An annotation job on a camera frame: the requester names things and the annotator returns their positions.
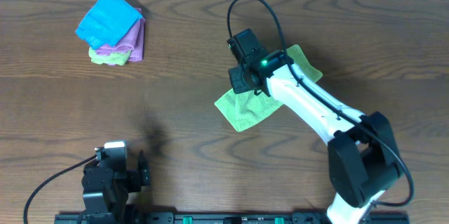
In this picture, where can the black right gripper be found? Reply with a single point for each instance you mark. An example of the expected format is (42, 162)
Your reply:
(240, 80)

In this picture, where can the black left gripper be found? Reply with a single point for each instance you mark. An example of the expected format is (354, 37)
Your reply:
(133, 179)

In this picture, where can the light green microfiber cloth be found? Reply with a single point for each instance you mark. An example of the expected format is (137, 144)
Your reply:
(246, 110)

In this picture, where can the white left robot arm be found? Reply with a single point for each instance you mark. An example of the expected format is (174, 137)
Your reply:
(107, 184)

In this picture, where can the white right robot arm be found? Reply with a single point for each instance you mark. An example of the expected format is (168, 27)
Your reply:
(364, 161)

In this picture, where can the pink folded cloth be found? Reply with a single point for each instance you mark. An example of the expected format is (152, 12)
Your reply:
(132, 41)

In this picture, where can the green folded cloth in stack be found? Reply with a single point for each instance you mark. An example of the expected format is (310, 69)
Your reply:
(117, 58)

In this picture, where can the blue folded cloth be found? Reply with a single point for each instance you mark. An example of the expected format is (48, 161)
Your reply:
(107, 22)

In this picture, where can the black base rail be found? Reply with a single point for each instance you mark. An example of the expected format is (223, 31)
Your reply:
(294, 218)

